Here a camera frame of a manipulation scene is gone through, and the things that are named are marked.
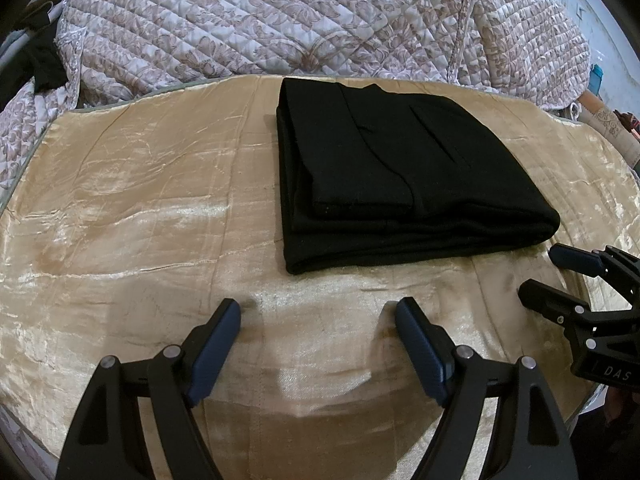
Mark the blue bottle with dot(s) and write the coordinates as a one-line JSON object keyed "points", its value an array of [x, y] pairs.
{"points": [[596, 79]]}

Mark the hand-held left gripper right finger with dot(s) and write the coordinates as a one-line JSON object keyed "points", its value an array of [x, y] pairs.
{"points": [[422, 350]]}

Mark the beige patterned cushion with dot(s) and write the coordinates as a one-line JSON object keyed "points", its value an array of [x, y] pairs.
{"points": [[607, 125]]}

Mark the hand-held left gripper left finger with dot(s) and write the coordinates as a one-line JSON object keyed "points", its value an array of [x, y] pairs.
{"points": [[215, 355]]}

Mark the dark cloth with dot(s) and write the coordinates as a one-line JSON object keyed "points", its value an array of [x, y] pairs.
{"points": [[610, 440]]}

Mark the black pants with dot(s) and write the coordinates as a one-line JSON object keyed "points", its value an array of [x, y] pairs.
{"points": [[400, 160]]}

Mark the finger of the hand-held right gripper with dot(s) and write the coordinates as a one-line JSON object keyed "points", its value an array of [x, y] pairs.
{"points": [[545, 300], [572, 258]]}

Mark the quilted floral blanket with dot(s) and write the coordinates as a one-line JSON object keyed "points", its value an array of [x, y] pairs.
{"points": [[250, 20]]}

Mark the golden velvet blanket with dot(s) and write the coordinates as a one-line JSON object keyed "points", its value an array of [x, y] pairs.
{"points": [[150, 210]]}

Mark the black cloth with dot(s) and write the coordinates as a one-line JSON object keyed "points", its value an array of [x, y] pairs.
{"points": [[45, 60]]}

